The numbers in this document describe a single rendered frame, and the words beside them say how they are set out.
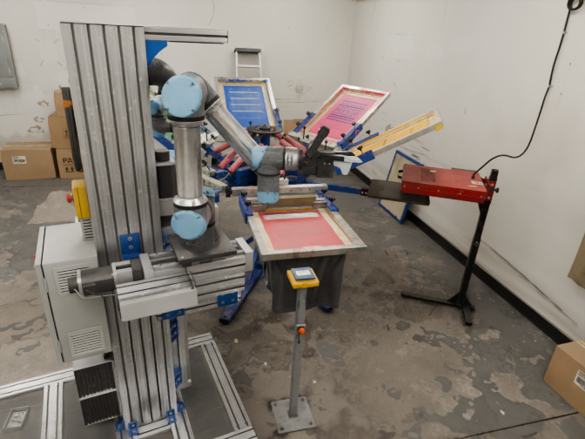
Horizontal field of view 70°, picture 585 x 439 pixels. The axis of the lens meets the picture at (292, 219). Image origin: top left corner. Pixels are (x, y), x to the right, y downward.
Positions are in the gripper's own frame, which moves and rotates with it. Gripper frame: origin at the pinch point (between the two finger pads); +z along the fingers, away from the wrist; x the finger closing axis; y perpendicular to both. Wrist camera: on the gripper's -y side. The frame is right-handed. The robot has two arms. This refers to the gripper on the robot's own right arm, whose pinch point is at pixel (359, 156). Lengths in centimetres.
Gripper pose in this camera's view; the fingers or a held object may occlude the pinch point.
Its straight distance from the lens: 140.5
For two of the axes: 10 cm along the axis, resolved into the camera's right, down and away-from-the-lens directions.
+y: -0.5, 9.6, 2.9
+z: 10.0, 0.5, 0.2
